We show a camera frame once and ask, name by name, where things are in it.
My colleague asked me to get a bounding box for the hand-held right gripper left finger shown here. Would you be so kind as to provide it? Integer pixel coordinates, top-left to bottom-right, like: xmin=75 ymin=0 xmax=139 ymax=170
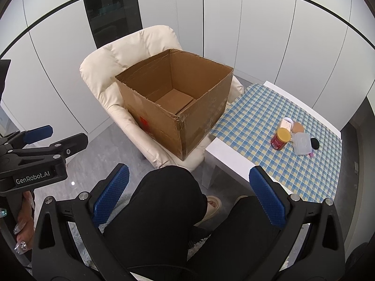
xmin=32 ymin=164 xmax=138 ymax=281

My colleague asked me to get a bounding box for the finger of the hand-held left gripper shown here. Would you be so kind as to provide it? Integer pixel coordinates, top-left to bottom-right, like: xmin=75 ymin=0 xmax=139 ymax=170
xmin=0 ymin=125 xmax=54 ymax=153
xmin=0 ymin=133 xmax=89 ymax=168

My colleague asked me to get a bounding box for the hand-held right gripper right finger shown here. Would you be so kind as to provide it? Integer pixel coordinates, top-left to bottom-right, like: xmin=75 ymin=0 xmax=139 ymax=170
xmin=248 ymin=165 xmax=346 ymax=281

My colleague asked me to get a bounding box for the red jar with yellow lid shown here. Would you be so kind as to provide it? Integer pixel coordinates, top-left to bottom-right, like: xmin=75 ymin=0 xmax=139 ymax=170
xmin=270 ymin=128 xmax=292 ymax=151

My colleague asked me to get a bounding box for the translucent square container lid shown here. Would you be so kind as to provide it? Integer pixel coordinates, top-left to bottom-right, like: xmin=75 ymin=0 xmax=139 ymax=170
xmin=293 ymin=132 xmax=312 ymax=155

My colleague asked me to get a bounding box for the brown cardboard box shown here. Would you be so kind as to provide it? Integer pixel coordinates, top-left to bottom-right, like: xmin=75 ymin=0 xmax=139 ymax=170
xmin=115 ymin=48 xmax=234 ymax=161

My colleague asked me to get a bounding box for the person's left hand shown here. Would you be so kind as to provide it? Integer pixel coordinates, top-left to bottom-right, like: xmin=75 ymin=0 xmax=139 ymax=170
xmin=13 ymin=192 xmax=36 ymax=255

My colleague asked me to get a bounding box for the person's left leg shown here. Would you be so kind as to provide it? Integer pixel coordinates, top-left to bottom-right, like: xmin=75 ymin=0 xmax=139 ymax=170
xmin=102 ymin=165 xmax=208 ymax=273

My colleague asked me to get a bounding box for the person's leg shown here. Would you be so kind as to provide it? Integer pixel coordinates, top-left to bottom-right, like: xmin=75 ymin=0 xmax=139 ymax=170
xmin=102 ymin=165 xmax=208 ymax=273
xmin=187 ymin=196 xmax=282 ymax=281

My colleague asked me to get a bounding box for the white table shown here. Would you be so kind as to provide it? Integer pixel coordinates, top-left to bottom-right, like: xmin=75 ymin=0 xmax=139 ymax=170
xmin=202 ymin=80 xmax=343 ymax=197

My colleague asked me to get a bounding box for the person's right leg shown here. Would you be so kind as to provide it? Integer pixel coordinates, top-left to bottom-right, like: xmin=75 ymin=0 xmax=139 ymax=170
xmin=187 ymin=196 xmax=282 ymax=281

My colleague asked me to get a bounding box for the beige slipper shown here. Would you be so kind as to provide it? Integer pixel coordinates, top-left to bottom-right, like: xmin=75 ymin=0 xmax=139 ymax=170
xmin=195 ymin=196 xmax=223 ymax=226

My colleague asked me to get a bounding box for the blue yellow checkered tablecloth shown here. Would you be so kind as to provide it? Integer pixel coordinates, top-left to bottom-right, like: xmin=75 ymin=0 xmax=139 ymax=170
xmin=210 ymin=84 xmax=343 ymax=200

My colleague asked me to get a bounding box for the cream padded chair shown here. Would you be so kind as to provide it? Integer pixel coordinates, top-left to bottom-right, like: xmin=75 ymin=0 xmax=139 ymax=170
xmin=80 ymin=25 xmax=244 ymax=173

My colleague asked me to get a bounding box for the black glass cabinet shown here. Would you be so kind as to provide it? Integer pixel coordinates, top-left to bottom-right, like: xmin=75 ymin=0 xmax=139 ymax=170
xmin=80 ymin=0 xmax=144 ymax=50

